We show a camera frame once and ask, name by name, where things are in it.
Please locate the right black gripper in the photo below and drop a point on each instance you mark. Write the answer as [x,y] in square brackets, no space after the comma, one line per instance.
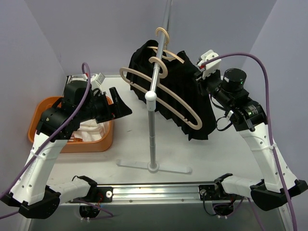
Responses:
[202,80]

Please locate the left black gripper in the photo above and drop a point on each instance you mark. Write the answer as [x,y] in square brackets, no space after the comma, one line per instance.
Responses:
[107,109]

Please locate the black garment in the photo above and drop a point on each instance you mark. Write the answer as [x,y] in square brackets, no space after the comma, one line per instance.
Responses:
[180,81]

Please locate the white pleated skirt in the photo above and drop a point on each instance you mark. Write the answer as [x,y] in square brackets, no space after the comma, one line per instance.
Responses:
[89,131]

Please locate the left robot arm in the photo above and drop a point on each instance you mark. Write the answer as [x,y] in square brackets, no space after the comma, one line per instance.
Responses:
[30,192]

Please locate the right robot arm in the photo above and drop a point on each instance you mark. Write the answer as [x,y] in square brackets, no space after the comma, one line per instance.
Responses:
[249,119]

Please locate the beige wooden hanger rear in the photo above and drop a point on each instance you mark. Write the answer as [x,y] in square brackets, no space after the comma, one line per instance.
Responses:
[166,48]

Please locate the silver clothes rack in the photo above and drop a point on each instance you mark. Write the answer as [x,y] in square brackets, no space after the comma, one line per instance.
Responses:
[153,166]

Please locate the orange plastic basket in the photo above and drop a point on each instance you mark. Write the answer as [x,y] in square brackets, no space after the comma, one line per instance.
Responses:
[72,146]

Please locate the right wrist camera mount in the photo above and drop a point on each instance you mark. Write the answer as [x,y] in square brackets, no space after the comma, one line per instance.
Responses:
[208,64]

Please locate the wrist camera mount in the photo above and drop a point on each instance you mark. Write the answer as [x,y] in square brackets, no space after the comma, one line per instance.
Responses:
[95,79]
[208,64]

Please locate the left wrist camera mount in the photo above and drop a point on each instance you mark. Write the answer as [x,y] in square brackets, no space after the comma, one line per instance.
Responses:
[95,79]

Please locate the aluminium mounting rail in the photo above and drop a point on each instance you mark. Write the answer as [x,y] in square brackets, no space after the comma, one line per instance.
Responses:
[157,193]

